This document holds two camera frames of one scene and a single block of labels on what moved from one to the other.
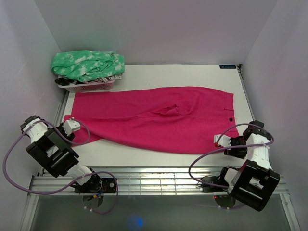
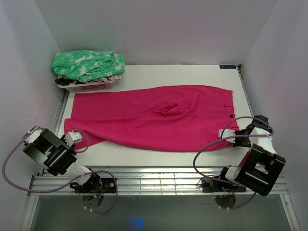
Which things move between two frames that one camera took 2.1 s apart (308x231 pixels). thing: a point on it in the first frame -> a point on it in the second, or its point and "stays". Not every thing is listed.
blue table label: [227, 67] stays
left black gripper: [70, 137] -> [62, 138]
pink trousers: [162, 120] stays
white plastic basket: [95, 86] stays
